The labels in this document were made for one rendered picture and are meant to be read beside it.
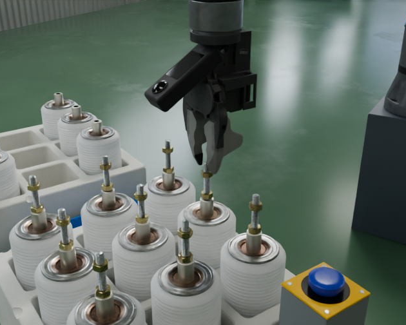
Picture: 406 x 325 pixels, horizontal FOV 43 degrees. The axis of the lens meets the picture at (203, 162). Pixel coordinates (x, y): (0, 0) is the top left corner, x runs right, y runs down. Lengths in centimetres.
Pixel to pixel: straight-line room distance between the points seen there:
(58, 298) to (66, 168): 54
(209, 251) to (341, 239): 51
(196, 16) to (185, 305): 38
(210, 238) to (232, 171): 75
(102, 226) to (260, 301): 28
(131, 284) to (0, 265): 23
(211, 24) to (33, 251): 42
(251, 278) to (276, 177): 81
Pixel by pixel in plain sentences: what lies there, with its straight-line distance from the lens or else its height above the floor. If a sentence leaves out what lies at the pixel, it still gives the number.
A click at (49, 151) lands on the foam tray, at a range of 132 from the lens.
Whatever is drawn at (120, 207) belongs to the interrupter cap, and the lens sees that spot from 87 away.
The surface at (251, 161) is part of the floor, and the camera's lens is 161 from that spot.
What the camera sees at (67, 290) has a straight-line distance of 72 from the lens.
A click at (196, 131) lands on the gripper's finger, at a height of 39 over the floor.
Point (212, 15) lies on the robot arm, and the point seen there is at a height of 57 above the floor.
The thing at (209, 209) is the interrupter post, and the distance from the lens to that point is 83.
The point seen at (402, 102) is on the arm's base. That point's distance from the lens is 119.
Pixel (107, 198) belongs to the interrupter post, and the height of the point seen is 27.
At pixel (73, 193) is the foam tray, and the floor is 16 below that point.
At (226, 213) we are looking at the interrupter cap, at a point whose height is 25.
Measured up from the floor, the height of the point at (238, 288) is 21.
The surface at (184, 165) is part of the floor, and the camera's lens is 158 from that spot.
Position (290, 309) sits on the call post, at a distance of 61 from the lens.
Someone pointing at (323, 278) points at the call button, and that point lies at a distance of 60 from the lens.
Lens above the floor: 69
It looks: 26 degrees down
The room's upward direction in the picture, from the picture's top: straight up
